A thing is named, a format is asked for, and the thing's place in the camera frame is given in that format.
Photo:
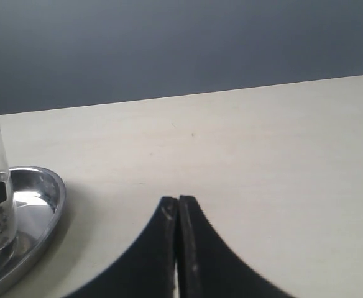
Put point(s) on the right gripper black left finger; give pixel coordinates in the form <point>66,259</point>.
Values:
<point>146,268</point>

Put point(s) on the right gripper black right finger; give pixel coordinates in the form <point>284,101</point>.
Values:
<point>207,267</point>

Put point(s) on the round stainless steel plate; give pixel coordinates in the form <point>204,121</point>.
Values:
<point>39,196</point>

